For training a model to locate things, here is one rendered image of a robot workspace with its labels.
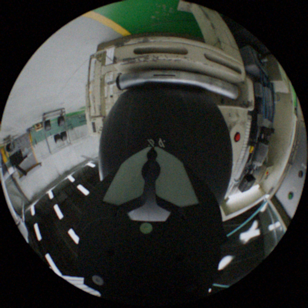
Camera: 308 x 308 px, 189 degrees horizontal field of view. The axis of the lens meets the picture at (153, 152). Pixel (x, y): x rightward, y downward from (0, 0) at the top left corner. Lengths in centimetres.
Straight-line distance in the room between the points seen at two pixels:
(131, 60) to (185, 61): 12
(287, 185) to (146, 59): 67
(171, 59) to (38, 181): 1179
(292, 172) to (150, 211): 57
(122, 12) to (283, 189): 149
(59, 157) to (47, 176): 250
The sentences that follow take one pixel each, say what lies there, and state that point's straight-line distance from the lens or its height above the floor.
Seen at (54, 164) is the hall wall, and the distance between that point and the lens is 1139.
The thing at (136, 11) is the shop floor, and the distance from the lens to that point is 112.
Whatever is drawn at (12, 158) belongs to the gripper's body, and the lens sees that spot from 81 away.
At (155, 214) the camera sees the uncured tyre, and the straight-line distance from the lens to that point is 18.
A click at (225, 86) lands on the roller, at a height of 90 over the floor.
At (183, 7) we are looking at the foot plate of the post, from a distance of 110.
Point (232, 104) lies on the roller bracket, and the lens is 36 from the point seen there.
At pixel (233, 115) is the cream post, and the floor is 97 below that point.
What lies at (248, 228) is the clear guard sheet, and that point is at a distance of 73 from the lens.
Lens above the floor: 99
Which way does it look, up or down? 25 degrees up
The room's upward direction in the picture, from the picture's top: 178 degrees clockwise
